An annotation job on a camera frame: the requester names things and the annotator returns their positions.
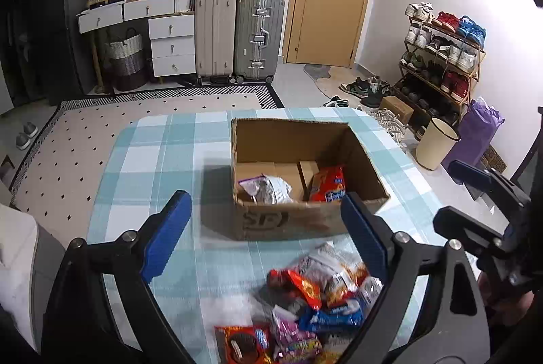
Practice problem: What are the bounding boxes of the person's right forearm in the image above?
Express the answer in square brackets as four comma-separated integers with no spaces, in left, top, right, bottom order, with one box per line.
[477,275,535,331]

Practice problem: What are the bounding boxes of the brown cardboard box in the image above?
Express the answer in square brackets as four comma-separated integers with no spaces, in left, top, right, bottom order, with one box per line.
[230,117,391,241]

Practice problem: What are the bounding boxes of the pink candy packet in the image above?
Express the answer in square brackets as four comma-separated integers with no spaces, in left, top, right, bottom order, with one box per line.
[269,305,323,362]

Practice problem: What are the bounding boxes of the brown doormat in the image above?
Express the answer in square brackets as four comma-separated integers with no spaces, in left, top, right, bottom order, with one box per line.
[481,146,507,174]

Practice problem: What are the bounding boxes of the silver suitcase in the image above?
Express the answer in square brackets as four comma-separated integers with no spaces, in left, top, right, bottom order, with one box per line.
[233,0,285,84]

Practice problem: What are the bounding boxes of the blue cookie packet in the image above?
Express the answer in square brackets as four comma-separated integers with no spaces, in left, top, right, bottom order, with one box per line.
[298,298,366,333]

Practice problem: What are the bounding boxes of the shoes on floor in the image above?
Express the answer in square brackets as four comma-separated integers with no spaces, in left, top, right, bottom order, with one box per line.
[339,78,376,98]

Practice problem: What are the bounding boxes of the black wardrobe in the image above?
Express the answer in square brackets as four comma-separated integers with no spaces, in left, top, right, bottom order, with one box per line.
[0,0,98,106]

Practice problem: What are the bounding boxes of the white drawer desk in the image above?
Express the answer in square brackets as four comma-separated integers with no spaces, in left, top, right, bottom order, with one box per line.
[76,0,196,87]

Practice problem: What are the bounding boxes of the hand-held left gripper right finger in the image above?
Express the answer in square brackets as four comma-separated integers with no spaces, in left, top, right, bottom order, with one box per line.
[339,192,490,364]

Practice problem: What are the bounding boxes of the white grey cushion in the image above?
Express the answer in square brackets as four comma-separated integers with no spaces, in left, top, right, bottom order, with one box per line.
[0,203,64,348]

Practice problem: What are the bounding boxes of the purple bag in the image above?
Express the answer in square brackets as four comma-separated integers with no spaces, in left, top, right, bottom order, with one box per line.
[441,97,505,174]

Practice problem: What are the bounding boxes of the small silver snack packet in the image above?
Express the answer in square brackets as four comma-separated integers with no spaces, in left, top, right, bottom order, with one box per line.
[356,275,385,305]

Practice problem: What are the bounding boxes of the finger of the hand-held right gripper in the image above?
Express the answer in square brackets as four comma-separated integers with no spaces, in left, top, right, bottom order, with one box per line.
[433,207,510,258]
[449,160,531,212]

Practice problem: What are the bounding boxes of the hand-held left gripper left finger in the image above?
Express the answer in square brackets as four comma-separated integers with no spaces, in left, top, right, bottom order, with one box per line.
[40,190,193,364]

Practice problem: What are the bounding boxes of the beige suitcase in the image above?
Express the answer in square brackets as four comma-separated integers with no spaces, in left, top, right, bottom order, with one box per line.
[194,0,237,85]

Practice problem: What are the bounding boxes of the patterned beige rug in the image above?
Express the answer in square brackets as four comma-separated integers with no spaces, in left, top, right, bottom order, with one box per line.
[8,84,285,237]

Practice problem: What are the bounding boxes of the red cookie packet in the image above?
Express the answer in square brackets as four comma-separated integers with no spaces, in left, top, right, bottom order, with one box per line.
[214,325,272,364]

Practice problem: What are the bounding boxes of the small cardboard box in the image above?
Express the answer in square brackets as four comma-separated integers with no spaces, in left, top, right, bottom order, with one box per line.
[379,95,414,123]

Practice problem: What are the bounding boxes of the white laced shoe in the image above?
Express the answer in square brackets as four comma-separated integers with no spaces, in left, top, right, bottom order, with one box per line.
[365,107,408,142]

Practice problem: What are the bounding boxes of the red blue snack packet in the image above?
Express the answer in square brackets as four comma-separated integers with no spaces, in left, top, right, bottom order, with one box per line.
[309,166,346,204]

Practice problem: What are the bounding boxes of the woven laundry basket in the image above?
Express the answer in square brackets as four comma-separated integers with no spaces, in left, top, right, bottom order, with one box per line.
[104,29,147,91]

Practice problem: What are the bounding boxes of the grey purple snack packet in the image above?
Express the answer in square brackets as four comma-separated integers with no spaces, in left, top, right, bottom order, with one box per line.
[238,174,293,204]

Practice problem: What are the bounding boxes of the shoe rack with shoes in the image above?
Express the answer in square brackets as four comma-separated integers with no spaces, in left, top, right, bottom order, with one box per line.
[399,1,488,123]

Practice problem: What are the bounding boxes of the black sneaker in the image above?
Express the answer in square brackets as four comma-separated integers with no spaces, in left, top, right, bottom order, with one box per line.
[360,92,389,109]

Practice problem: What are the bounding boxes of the cream waste bin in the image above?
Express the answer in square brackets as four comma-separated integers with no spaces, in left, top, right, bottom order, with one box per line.
[416,117,461,171]

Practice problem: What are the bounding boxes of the grey white snack packet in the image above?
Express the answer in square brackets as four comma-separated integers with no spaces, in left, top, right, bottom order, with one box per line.
[293,243,353,280]

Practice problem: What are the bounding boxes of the black framed glass door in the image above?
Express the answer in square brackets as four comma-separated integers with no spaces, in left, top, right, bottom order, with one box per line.
[511,105,543,195]

